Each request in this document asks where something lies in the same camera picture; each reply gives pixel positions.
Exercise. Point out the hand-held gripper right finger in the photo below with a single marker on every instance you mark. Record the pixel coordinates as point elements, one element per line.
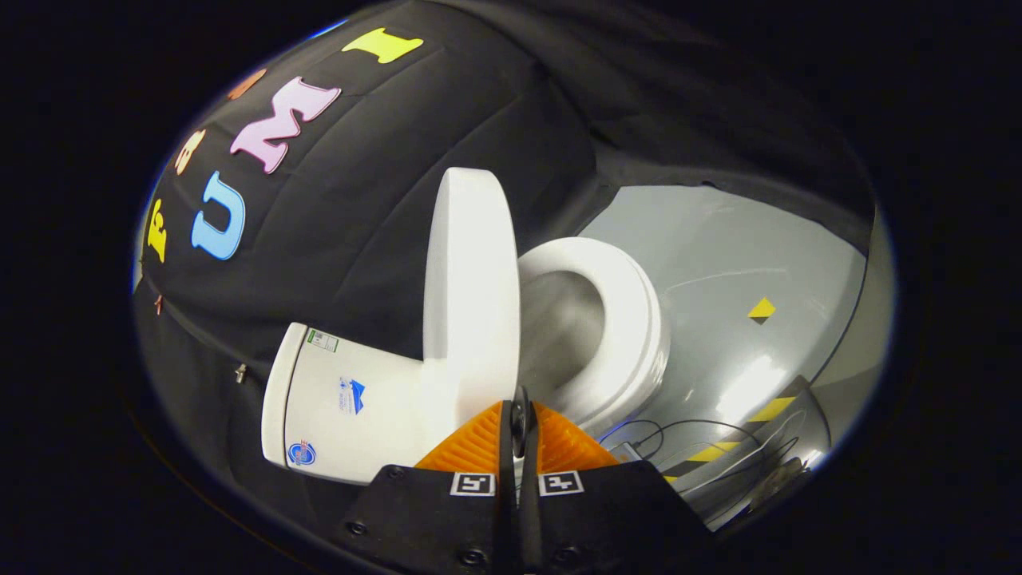
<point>607,519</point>

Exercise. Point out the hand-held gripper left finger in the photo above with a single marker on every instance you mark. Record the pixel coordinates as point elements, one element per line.
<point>447,519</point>

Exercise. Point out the white ceramic toilet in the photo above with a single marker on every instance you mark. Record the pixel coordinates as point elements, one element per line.
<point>375,407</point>

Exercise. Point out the white toilet seat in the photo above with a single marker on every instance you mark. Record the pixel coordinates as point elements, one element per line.
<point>631,319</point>

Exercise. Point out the small grey device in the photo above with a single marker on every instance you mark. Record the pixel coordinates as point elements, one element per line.
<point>624,452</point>

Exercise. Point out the yellow black striped tape strip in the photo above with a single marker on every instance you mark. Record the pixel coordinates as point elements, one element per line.
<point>771,410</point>

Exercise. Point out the yellow black floor tape square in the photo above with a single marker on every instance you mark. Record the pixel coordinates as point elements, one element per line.
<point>761,310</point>

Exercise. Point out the black backdrop cloth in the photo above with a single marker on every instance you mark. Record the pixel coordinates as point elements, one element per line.
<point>343,216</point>

